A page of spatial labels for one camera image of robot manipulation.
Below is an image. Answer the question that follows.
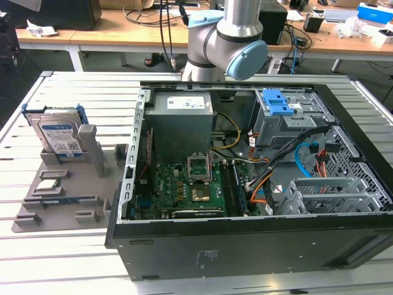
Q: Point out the grey power supply unit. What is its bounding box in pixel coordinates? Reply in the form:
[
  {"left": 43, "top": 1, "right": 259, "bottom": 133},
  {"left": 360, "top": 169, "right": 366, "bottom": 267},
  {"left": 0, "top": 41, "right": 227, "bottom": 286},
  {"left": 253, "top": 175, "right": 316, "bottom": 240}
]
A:
[{"left": 144, "top": 92, "right": 214, "bottom": 154}]

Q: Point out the metal optical drive cage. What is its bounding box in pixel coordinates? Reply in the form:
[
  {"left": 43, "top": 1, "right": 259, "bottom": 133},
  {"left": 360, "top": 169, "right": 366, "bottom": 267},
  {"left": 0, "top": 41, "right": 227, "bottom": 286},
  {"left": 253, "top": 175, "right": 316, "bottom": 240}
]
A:
[{"left": 251, "top": 88, "right": 335, "bottom": 154}]

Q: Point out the small white box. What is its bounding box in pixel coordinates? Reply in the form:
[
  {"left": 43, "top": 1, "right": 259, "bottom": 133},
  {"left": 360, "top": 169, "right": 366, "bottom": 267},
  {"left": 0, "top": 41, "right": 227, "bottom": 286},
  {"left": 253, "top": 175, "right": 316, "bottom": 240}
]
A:
[{"left": 373, "top": 28, "right": 393, "bottom": 47}]

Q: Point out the black pen holder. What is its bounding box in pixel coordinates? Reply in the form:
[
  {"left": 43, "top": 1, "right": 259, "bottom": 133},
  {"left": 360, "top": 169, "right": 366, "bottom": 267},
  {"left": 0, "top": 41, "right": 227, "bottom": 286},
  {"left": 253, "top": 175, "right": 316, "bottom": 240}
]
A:
[{"left": 303, "top": 15, "right": 325, "bottom": 34}]

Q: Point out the green motherboard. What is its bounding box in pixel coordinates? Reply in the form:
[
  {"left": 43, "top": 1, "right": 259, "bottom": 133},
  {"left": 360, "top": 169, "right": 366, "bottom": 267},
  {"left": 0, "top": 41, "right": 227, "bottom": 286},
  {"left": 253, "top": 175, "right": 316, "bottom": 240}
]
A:
[{"left": 134, "top": 161, "right": 259, "bottom": 219}]

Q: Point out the metal socket cover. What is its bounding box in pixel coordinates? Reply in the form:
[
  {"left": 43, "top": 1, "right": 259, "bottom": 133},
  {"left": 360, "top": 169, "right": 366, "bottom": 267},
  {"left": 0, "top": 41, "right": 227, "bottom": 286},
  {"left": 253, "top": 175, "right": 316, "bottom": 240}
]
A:
[{"left": 186, "top": 155, "right": 213, "bottom": 184}]

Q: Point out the hard disk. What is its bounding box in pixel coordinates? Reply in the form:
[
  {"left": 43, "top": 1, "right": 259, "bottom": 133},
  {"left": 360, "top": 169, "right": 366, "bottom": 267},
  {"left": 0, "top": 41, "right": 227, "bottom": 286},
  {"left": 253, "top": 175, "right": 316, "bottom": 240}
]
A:
[{"left": 21, "top": 103, "right": 90, "bottom": 159}]

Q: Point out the grey flat tray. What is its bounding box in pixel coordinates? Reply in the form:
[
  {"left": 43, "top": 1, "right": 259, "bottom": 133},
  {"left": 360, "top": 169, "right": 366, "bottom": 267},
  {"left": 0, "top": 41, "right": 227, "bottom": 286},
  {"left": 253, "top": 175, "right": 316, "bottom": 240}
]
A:
[{"left": 324, "top": 9, "right": 359, "bottom": 23}]

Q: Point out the blue data wire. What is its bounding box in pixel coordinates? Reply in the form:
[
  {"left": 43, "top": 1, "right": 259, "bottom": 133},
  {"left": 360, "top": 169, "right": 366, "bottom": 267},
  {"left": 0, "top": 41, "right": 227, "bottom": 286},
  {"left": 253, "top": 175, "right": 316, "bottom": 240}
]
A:
[{"left": 294, "top": 143, "right": 317, "bottom": 179}]

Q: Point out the black computer tower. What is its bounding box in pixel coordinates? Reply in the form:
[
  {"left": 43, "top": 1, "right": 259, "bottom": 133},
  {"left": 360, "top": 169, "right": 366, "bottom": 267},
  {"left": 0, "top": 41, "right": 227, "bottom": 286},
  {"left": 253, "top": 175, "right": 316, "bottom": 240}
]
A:
[{"left": 18, "top": 0, "right": 102, "bottom": 31}]

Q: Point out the black graphics card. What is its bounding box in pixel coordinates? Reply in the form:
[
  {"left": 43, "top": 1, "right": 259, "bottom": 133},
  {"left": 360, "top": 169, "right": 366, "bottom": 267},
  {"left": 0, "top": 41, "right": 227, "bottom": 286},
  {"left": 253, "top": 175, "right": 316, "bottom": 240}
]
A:
[{"left": 170, "top": 208, "right": 225, "bottom": 219}]

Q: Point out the blue RAM stick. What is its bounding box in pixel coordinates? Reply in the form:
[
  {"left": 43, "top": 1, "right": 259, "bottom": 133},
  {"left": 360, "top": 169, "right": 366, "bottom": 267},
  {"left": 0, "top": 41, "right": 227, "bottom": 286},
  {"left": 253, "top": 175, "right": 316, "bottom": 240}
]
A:
[{"left": 24, "top": 196, "right": 99, "bottom": 206}]

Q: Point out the crumpled clear plastic bag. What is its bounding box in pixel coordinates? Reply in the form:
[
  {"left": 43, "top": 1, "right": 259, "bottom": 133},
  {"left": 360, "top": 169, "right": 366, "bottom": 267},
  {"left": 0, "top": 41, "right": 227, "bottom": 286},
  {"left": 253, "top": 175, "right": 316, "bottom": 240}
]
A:
[{"left": 336, "top": 17, "right": 374, "bottom": 39}]

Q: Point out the silver CPU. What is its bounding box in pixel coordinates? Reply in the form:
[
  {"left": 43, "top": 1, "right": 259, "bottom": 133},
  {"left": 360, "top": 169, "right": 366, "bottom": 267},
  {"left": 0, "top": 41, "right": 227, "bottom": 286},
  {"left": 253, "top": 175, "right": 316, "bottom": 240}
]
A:
[{"left": 36, "top": 179, "right": 59, "bottom": 190}]

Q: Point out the black sleeved wire bundle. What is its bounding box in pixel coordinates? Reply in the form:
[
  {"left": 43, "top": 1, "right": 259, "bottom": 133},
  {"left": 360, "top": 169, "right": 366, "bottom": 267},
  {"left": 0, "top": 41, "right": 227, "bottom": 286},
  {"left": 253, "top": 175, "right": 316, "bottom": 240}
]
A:
[{"left": 267, "top": 125, "right": 331, "bottom": 173}]

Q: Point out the crumpled white paper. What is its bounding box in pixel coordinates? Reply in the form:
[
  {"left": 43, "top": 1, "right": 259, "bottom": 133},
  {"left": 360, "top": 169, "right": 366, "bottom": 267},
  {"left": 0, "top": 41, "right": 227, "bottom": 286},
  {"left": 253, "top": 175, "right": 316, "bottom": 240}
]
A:
[{"left": 26, "top": 20, "right": 58, "bottom": 38}]

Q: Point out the black box on desk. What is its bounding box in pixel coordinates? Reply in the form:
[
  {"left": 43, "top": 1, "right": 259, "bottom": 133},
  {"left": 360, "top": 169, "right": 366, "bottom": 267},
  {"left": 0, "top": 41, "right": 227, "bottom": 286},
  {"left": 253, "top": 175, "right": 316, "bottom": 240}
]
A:
[{"left": 259, "top": 3, "right": 289, "bottom": 46}]

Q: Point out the orange data wire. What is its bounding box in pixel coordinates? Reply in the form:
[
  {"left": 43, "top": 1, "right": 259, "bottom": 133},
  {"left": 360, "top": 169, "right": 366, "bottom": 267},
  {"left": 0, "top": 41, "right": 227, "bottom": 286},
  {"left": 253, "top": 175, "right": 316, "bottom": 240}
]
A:
[{"left": 250, "top": 178, "right": 271, "bottom": 205}]

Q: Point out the orange power wire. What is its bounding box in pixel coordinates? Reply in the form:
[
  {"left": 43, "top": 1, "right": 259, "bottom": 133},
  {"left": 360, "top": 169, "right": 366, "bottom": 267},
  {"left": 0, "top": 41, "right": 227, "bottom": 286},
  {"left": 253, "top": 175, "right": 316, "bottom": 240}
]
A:
[{"left": 315, "top": 149, "right": 330, "bottom": 178}]

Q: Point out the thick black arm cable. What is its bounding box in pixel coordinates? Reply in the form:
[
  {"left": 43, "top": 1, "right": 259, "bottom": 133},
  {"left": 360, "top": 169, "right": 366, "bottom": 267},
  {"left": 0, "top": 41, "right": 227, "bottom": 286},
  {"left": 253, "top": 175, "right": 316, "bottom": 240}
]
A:
[{"left": 158, "top": 0, "right": 178, "bottom": 73}]

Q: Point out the grey parts rack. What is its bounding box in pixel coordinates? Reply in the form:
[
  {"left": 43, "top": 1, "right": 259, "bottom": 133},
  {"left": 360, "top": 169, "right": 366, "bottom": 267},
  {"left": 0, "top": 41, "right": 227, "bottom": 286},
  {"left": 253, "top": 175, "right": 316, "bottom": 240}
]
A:
[{"left": 11, "top": 124, "right": 128, "bottom": 234}]

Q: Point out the installed RAM stick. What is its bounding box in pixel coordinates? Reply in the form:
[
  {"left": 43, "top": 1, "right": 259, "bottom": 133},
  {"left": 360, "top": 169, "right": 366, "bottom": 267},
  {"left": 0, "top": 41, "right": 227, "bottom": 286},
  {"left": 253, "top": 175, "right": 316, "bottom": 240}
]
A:
[{"left": 232, "top": 162, "right": 248, "bottom": 216}]

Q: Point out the blue cardboard box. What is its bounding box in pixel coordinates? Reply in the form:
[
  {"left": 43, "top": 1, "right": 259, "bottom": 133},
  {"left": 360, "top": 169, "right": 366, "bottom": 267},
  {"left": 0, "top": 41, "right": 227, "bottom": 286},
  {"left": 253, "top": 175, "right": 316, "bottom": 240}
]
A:
[{"left": 357, "top": 2, "right": 393, "bottom": 24}]

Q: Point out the dark sandal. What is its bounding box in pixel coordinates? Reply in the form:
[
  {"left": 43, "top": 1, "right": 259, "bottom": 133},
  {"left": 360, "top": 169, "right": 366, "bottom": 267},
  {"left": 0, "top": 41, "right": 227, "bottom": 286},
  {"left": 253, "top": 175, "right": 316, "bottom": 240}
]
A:
[{"left": 143, "top": 52, "right": 165, "bottom": 67}]

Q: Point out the metal disk bay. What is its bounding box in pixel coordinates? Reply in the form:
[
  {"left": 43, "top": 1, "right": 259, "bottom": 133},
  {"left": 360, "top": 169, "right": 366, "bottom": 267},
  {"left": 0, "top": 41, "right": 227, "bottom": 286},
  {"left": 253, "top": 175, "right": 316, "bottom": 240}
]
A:
[{"left": 276, "top": 176, "right": 384, "bottom": 216}]

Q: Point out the CPU socket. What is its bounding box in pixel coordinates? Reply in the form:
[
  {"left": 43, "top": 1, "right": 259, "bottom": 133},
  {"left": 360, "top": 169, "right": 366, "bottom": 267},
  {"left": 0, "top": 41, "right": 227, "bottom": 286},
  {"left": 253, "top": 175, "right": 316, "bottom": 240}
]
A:
[{"left": 189, "top": 183, "right": 212, "bottom": 205}]

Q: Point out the wooden desk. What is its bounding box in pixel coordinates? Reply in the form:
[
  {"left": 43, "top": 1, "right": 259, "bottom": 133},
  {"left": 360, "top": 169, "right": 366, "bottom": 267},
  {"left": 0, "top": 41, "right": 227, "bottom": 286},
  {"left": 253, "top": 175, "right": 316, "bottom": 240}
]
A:
[
  {"left": 70, "top": 7, "right": 393, "bottom": 73},
  {"left": 15, "top": 29, "right": 80, "bottom": 73}
]

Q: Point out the blue plastic drive latch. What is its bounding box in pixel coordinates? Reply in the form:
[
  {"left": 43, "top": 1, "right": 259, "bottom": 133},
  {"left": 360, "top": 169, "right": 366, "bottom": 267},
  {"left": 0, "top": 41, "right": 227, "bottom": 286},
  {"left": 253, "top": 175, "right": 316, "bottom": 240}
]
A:
[{"left": 262, "top": 88, "right": 294, "bottom": 117}]

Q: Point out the black open PC case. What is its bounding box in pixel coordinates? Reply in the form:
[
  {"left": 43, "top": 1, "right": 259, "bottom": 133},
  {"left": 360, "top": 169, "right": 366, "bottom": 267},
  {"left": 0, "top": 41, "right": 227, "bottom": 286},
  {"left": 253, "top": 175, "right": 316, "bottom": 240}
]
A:
[{"left": 104, "top": 75, "right": 393, "bottom": 282}]

